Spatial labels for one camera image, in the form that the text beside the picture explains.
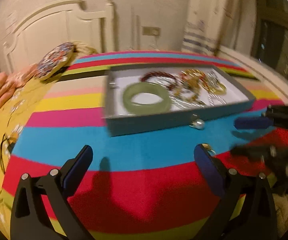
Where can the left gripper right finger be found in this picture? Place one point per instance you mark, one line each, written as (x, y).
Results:
(246, 209)

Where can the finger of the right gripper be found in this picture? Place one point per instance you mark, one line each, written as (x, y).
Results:
(254, 152)
(253, 122)

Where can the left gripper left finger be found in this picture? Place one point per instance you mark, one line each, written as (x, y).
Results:
(29, 218)

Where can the silver pearl brooch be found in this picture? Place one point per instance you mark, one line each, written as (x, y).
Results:
(209, 78)

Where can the grey shallow jewelry tray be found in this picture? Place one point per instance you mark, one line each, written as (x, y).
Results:
(184, 83)

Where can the white window sill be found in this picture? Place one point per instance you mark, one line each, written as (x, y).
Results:
(268, 76)

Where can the gold bangle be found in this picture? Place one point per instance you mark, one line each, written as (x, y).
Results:
(217, 88)

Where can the single pearl earring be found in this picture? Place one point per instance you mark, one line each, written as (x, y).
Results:
(197, 122)

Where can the yellow floral bed sheet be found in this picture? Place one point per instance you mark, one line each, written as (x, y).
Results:
(15, 110)

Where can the green jade bangle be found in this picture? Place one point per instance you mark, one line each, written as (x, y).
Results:
(145, 98)

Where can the rainbow striped blanket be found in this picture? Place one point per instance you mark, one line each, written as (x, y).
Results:
(139, 186)

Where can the striped printed curtain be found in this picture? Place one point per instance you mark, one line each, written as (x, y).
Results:
(206, 25)

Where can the pink folded quilt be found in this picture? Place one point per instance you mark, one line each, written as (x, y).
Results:
(9, 83)

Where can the round patterned cushion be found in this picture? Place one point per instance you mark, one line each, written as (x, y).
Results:
(54, 60)

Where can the tan pillow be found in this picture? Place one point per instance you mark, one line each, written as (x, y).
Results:
(83, 48)

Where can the white bed headboard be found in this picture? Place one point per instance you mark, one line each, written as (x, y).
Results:
(55, 23)

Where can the wall power socket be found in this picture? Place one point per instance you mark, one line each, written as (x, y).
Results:
(151, 31)

